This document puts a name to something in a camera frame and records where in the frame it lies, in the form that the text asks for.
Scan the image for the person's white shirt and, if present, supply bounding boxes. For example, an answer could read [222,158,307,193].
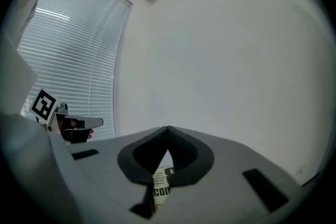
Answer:
[0,31,79,224]

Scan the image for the white window blinds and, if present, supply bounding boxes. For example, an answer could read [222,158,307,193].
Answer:
[17,0,132,140]

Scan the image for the yellow paperback book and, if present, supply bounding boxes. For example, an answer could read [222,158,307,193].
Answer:
[153,151,176,212]

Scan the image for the person's left hand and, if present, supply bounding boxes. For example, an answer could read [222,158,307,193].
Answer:
[59,118,95,140]

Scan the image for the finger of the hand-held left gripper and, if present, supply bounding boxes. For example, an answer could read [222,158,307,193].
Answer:
[77,117,104,129]

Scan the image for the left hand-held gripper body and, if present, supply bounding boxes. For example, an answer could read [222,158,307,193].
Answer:
[29,88,90,145]

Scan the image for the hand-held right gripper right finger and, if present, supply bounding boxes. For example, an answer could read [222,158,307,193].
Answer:
[157,125,307,224]

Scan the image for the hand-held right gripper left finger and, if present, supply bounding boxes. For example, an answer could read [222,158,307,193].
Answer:
[67,125,169,224]

